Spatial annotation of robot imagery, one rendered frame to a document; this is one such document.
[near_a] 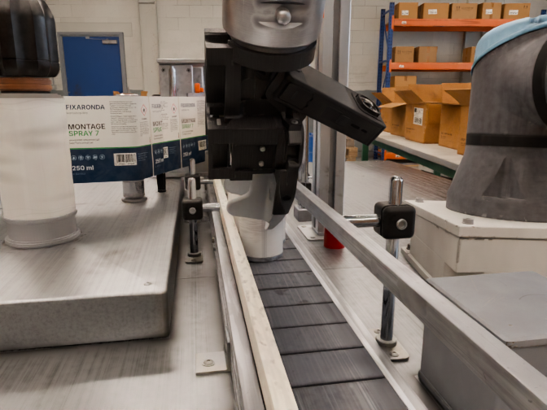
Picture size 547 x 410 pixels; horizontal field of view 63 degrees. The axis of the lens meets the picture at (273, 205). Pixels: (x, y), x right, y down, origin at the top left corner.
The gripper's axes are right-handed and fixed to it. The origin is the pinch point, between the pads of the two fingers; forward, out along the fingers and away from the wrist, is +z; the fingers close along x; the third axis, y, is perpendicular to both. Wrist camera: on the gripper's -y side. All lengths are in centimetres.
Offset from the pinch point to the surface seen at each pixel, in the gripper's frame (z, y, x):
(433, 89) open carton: 109, -156, -228
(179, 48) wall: 311, 29, -736
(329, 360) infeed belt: -4.7, -0.6, 19.1
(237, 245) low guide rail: 0.5, 4.3, 3.2
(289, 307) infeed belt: -0.3, 0.5, 11.5
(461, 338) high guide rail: -17.1, -3.0, 24.9
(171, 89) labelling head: 17, 13, -59
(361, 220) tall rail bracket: -7.0, -5.8, 7.8
